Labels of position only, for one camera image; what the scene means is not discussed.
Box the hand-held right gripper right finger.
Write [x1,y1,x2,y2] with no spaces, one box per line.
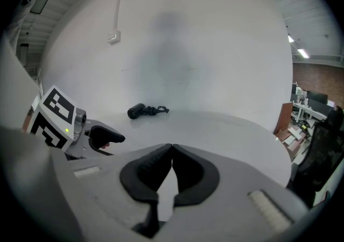
[158,143,311,242]

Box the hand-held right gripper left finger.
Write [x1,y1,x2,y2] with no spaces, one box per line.
[70,143,173,242]

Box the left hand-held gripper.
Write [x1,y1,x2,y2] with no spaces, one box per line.
[28,84,126,160]

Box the round white table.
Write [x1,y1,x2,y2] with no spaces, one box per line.
[107,110,293,187]

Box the brown wooden cabinet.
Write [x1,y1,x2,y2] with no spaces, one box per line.
[273,102,307,153]

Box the black office chair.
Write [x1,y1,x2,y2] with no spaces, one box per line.
[286,108,344,208]

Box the white office desk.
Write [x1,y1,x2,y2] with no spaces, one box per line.
[291,101,336,129]

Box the small grey gripper camera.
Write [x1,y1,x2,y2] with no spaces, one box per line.
[74,109,88,132]

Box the white wall switch box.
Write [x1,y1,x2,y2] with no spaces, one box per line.
[107,29,121,45]

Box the white wall cable conduit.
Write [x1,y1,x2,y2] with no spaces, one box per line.
[112,0,128,33]

